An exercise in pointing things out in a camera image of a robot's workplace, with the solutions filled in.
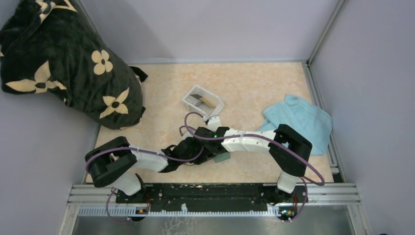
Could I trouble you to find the translucent white plastic bin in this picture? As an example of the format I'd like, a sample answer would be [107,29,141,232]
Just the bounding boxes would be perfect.
[182,85,225,120]

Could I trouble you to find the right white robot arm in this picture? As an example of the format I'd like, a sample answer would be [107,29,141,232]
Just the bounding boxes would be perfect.
[194,124,312,202]

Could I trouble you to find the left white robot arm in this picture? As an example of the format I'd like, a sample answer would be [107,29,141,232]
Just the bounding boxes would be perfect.
[85,137,214,203]

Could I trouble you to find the gold card in bin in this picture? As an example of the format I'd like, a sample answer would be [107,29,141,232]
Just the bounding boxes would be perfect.
[199,97,216,108]

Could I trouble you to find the light blue towel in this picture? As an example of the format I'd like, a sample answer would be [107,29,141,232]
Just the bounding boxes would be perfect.
[257,94,332,156]

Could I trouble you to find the black floral blanket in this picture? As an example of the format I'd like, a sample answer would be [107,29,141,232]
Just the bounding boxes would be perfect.
[0,0,147,129]

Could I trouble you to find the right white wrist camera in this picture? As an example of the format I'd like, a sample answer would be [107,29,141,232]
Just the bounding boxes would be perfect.
[207,116,222,132]

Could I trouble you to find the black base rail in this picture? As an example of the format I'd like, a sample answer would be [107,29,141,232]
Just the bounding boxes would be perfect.
[115,183,305,212]

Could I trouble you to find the aluminium frame rail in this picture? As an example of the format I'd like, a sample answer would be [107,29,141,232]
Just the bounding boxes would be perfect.
[67,183,361,217]

